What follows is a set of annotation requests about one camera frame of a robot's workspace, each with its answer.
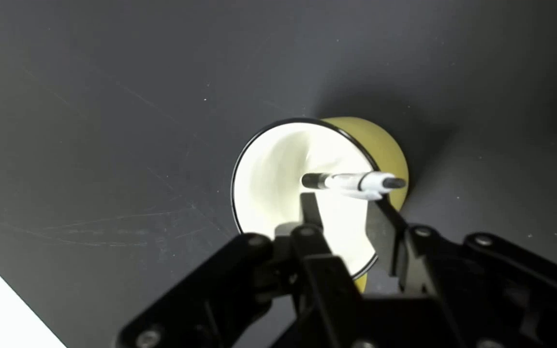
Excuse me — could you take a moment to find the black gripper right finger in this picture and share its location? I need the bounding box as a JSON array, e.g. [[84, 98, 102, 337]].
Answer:
[[363, 192, 471, 348]]

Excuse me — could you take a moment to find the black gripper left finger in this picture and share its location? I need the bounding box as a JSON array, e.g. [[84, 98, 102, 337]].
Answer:
[[289, 189, 365, 348]]

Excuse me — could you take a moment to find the black and white pen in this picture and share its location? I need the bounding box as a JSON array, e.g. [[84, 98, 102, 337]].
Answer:
[[299, 167, 407, 200]]

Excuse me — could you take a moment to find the yellow enamel mug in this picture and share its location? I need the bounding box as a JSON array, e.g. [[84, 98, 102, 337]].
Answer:
[[227, 113, 411, 295]]

